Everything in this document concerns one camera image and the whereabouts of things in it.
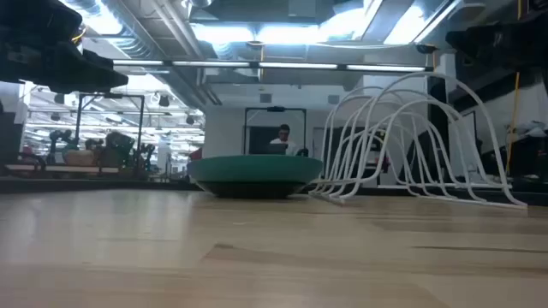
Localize person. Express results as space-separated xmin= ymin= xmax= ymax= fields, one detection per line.
xmin=269 ymin=123 xmax=299 ymax=157

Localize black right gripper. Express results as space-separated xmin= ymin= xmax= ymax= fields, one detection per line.
xmin=444 ymin=8 xmax=548 ymax=82

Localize background robot arms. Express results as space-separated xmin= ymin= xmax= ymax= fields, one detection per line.
xmin=45 ymin=127 xmax=156 ymax=172

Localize black aluminium table frame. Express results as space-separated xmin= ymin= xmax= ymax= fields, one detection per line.
xmin=0 ymin=175 xmax=548 ymax=207

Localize large teal plate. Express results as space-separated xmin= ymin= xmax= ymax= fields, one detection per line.
xmin=187 ymin=154 xmax=325 ymax=199

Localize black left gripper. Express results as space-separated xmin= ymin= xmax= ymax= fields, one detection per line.
xmin=0 ymin=0 xmax=129 ymax=94

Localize LED light bar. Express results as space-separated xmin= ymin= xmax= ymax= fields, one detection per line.
xmin=111 ymin=59 xmax=434 ymax=73

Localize white wire dish rack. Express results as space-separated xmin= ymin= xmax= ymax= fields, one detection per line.
xmin=308 ymin=71 xmax=528 ymax=210

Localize dark laptop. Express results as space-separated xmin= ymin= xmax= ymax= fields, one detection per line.
xmin=263 ymin=143 xmax=289 ymax=156

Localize yellow cable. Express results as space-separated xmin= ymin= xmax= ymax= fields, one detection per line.
xmin=506 ymin=0 xmax=524 ymax=175

